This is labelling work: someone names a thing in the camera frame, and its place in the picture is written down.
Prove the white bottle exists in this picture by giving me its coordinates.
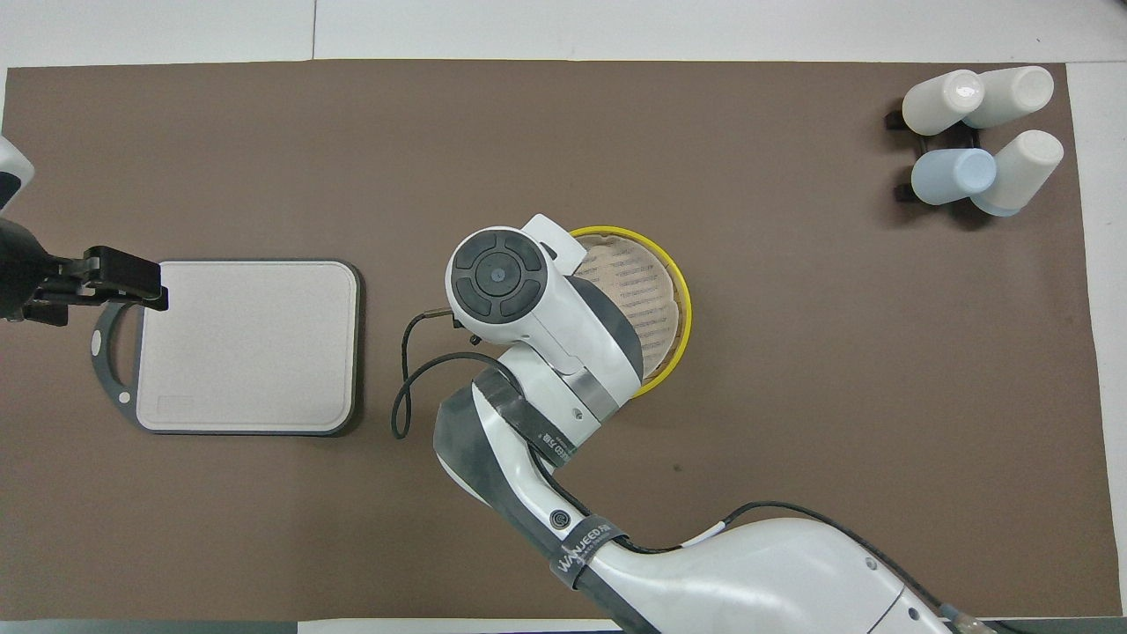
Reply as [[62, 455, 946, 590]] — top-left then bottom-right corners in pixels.
[[970, 129, 1065, 217], [902, 70, 985, 136], [962, 65, 1056, 130]]

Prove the white cutting board grey frame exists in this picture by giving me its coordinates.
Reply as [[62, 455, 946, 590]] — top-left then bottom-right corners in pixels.
[[91, 259, 362, 437]]

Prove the yellow steamer basket with liner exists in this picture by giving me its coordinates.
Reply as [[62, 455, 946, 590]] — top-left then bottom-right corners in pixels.
[[568, 226, 693, 399]]

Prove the white bottle top left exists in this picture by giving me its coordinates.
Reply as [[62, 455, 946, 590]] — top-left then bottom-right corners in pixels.
[[902, 70, 985, 136]]

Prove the black cup rack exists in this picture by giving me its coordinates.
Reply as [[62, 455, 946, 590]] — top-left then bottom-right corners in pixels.
[[884, 104, 987, 205]]

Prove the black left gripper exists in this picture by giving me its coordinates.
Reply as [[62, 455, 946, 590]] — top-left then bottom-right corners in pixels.
[[26, 246, 169, 328]]

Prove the pale blue bottle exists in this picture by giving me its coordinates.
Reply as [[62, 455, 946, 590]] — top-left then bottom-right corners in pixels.
[[910, 147, 998, 207]]

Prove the white bottle bottom right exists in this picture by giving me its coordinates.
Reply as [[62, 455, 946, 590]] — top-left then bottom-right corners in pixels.
[[970, 129, 1065, 217]]

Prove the brown table mat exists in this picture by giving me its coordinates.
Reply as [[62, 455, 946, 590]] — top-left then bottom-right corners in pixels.
[[0, 59, 1123, 622]]

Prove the white bottle top right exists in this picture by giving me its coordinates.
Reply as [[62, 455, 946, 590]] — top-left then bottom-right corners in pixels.
[[962, 65, 1056, 130]]

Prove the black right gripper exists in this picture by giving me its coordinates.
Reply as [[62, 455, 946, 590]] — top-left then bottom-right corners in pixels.
[[449, 305, 485, 346]]

